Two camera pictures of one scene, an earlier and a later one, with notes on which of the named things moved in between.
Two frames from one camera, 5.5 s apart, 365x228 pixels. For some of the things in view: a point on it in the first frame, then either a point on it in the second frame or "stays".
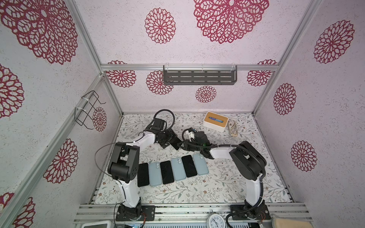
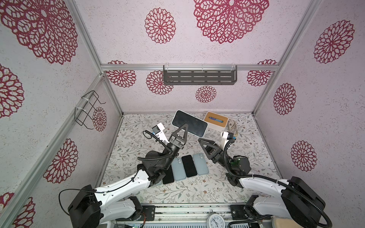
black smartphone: x=167 y=172 stays
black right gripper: x=186 y=145 -> x=216 y=153
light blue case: x=178 y=169 stays
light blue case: x=201 y=166 stays
